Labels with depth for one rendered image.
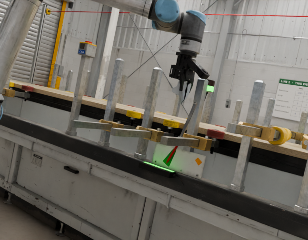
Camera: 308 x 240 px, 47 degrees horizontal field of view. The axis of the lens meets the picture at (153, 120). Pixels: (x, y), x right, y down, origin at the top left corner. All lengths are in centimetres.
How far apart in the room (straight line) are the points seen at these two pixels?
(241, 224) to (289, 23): 797
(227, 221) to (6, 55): 113
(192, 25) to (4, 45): 77
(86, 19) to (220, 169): 1033
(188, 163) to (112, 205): 77
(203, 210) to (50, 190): 130
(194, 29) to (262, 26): 794
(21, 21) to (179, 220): 120
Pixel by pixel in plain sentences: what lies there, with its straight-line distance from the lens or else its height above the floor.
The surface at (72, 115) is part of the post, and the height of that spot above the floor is 81.
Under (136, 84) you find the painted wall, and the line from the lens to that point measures 1084.
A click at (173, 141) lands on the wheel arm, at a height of 85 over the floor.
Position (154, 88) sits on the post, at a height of 104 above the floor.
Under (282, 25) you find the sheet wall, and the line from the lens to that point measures 926.
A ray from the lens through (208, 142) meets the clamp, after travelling 150.
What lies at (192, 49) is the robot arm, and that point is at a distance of 148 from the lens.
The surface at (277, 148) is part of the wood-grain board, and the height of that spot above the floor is 89.
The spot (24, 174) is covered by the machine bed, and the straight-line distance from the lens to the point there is 280.
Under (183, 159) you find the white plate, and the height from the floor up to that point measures 76.
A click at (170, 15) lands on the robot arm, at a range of 135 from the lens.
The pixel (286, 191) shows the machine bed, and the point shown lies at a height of 72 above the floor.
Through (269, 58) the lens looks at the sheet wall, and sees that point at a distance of 910.
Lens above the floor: 98
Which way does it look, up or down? 3 degrees down
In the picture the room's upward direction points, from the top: 12 degrees clockwise
